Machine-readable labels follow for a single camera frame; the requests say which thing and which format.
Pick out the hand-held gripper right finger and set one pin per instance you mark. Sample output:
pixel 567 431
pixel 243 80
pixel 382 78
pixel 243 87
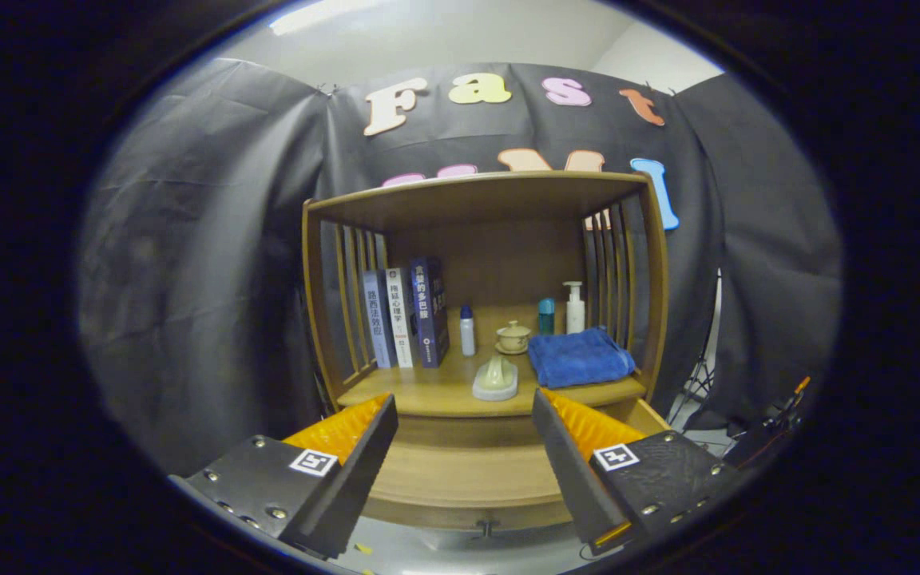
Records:
pixel 568 471

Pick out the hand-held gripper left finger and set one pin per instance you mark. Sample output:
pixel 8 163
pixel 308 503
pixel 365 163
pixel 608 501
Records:
pixel 356 479

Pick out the wooden drawer with black knob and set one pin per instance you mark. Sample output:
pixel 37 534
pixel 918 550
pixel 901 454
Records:
pixel 460 479

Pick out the pale green ceramic dish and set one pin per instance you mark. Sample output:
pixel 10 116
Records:
pixel 496 379

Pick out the wooden countertop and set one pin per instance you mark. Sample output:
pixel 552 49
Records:
pixel 428 395

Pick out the wooden cabinet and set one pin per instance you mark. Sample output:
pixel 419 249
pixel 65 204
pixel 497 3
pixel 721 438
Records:
pixel 476 200

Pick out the blue folded towel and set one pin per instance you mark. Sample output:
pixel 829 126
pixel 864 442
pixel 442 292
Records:
pixel 580 359

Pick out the cream lidded tea cup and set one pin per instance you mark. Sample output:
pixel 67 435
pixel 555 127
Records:
pixel 513 339

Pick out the teal bottle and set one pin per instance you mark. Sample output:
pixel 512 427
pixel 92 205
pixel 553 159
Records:
pixel 546 318

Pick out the white pump bottle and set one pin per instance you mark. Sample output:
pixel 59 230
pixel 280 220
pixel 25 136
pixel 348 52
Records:
pixel 575 315

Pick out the light blue book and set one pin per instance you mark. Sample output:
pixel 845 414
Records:
pixel 378 319

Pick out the black tripod stand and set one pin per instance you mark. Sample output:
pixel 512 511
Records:
pixel 699 375

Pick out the white book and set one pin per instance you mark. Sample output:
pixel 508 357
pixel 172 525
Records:
pixel 400 319

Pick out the white bottle with blue cap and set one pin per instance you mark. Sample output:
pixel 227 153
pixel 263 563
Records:
pixel 468 335

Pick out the dark blue book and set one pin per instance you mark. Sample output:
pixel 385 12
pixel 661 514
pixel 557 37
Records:
pixel 426 315

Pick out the black clamp with orange tip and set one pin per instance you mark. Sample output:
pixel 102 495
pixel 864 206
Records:
pixel 791 403

